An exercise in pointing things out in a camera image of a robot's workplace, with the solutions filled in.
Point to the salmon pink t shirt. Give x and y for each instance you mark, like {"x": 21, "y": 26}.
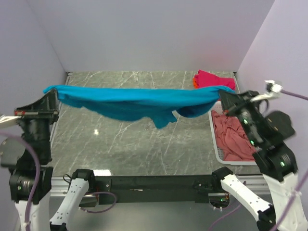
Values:
{"x": 231, "y": 138}

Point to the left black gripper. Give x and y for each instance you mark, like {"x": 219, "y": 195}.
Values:
{"x": 36, "y": 113}

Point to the orange folded t shirt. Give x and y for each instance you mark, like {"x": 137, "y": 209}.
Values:
{"x": 195, "y": 83}

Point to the blue t shirt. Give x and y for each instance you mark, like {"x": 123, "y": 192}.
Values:
{"x": 134, "y": 104}

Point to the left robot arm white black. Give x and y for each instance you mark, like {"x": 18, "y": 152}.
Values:
{"x": 27, "y": 156}

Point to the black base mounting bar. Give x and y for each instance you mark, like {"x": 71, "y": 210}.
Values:
{"x": 148, "y": 189}

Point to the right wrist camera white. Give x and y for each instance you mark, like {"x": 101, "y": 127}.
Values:
{"x": 273, "y": 86}

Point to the magenta folded t shirt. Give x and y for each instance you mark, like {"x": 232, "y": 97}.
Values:
{"x": 207, "y": 79}

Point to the white plastic laundry basket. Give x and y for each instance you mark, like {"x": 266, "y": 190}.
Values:
{"x": 219, "y": 152}

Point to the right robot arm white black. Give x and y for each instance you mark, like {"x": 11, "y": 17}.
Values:
{"x": 274, "y": 159}

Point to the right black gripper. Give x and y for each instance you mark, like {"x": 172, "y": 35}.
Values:
{"x": 237, "y": 105}

